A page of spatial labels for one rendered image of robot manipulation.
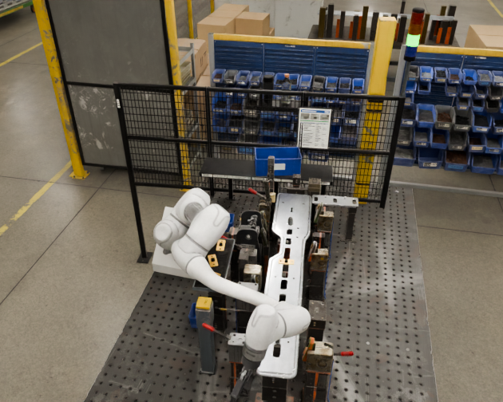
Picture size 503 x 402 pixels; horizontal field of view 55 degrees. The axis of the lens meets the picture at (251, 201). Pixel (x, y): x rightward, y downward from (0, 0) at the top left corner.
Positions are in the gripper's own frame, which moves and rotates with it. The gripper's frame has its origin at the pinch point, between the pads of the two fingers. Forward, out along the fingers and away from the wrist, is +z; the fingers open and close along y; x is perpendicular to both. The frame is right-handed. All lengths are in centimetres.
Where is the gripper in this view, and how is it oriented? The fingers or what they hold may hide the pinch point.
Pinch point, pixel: (239, 396)
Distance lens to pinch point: 205.6
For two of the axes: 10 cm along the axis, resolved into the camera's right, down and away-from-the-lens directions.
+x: 8.8, 3.6, -3.1
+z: -2.5, 9.1, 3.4
